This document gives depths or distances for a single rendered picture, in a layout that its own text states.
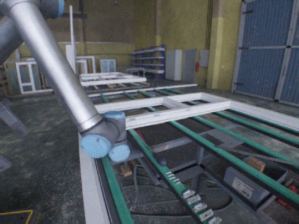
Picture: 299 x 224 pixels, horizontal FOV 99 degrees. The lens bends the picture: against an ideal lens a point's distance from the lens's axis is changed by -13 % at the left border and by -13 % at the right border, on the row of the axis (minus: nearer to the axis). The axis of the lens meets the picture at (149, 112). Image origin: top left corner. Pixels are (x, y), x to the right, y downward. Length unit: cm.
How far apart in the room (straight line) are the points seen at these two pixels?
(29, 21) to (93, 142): 39
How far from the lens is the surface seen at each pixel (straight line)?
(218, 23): 830
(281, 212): 107
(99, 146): 47
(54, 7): 74
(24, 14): 57
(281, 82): 683
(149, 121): 107
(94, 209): 47
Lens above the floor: 130
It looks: 19 degrees down
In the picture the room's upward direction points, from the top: straight up
